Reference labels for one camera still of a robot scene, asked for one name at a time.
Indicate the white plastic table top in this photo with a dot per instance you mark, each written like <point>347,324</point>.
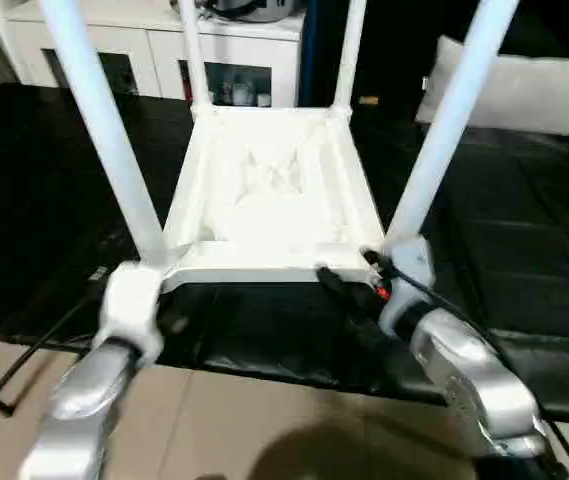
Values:
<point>274,190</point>

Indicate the white plastic table leg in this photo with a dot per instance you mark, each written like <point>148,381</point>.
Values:
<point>350,55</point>
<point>104,130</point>
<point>454,110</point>
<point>194,55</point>

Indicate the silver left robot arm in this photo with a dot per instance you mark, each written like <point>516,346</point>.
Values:
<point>84,410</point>

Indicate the small yellow tag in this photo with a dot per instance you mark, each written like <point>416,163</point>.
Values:
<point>368,100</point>

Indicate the black work mat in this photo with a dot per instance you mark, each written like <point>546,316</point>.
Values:
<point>44,200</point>

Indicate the grey pillow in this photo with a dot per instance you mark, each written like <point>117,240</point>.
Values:
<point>524,90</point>

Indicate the white cabinet with glass doors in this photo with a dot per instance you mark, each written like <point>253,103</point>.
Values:
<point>154,45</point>

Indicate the grey black bag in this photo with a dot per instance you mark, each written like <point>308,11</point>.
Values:
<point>239,8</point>

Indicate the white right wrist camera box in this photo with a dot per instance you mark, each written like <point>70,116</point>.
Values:
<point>409,270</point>

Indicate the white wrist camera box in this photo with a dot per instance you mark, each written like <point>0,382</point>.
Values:
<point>129,305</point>
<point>409,270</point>

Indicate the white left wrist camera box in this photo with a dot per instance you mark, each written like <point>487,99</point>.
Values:
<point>129,305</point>

